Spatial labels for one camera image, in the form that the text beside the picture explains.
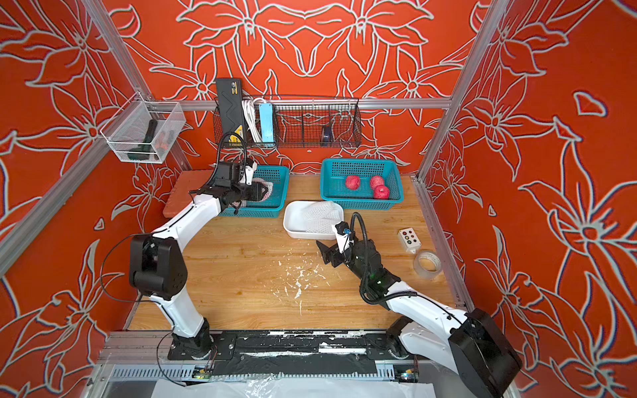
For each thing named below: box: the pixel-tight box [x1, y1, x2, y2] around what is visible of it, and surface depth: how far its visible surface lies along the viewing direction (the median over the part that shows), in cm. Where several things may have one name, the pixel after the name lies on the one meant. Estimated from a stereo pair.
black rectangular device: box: [215, 77, 245, 146], surface depth 89 cm
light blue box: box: [258, 102, 275, 143], surface depth 91 cm
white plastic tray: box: [282, 199, 345, 241], surface depth 100 cm
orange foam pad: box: [162, 169, 214, 219], surface depth 110 cm
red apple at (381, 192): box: [373, 184, 391, 200], surface depth 108 cm
